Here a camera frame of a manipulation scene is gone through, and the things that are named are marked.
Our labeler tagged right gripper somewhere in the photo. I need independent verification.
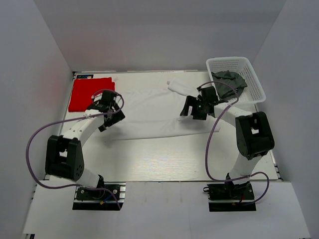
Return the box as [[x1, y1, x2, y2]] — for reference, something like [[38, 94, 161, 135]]
[[180, 96, 208, 120]]

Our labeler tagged white t shirt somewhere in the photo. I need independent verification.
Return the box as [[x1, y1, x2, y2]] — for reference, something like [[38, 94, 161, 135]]
[[107, 79, 220, 140]]

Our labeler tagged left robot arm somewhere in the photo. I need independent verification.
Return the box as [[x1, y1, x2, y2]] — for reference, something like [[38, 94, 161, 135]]
[[45, 90, 125, 199]]

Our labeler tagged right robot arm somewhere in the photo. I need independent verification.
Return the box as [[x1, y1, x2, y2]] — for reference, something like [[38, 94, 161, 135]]
[[180, 86, 275, 199]]

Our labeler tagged folded red t shirt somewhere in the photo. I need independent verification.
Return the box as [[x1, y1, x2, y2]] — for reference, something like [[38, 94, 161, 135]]
[[68, 77, 115, 113]]

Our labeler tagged blue label sticker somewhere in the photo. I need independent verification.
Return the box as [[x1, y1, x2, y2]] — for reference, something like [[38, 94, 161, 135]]
[[76, 74, 94, 79]]

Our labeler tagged dark grey t shirt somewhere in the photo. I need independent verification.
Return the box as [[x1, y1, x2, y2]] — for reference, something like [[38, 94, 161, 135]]
[[211, 70, 248, 100]]

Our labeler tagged white plastic basket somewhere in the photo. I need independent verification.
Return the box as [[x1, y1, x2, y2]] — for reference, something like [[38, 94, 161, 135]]
[[206, 56, 266, 106]]

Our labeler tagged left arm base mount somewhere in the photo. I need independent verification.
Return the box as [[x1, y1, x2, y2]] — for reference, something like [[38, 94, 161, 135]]
[[72, 182, 126, 211]]

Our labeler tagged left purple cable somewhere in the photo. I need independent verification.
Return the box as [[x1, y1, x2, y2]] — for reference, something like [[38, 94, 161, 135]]
[[26, 89, 125, 210]]

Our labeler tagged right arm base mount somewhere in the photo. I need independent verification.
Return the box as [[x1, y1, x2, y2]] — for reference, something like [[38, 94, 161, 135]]
[[203, 181, 256, 212]]

